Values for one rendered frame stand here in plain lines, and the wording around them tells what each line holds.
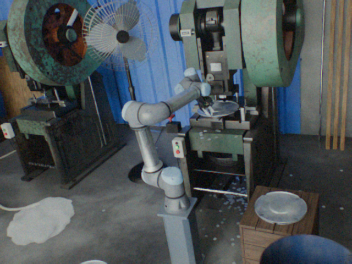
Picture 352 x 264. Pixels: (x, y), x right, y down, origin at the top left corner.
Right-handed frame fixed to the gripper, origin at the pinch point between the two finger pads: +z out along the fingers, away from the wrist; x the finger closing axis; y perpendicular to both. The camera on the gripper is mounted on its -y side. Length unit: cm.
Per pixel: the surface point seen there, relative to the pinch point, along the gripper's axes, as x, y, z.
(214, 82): 15.5, -10.8, -12.7
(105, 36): -25, -74, -64
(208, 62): 19.4, -15.6, -25.0
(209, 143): -8.6, -4.8, 21.7
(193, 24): 21, -17, -52
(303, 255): -15, 93, 41
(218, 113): 6.3, -1.7, 3.5
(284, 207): -1, 59, 45
